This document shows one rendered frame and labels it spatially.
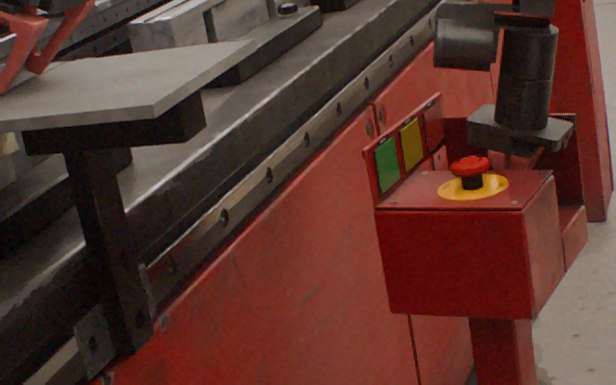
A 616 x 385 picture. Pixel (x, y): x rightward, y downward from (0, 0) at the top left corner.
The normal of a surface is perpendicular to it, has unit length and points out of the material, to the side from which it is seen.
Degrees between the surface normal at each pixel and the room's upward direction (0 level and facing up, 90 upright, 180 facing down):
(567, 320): 0
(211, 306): 90
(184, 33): 90
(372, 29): 90
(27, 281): 0
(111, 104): 0
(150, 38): 90
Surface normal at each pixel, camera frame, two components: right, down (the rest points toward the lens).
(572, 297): -0.18, -0.94
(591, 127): -0.33, 0.35
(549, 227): 0.86, 0.00
